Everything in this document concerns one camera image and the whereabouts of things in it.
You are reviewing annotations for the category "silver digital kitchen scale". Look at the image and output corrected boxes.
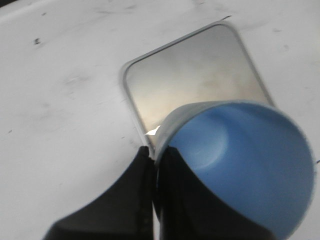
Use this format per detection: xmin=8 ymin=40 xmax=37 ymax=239
xmin=119 ymin=20 xmax=273 ymax=154

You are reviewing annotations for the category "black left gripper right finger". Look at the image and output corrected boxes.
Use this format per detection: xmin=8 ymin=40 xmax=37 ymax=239
xmin=155 ymin=147 xmax=275 ymax=240

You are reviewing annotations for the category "light blue plastic cup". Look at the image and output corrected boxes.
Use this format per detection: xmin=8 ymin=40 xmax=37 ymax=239
xmin=154 ymin=100 xmax=316 ymax=240

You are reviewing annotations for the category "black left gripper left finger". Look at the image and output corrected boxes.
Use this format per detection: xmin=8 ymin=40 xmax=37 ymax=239
xmin=44 ymin=146 xmax=155 ymax=240

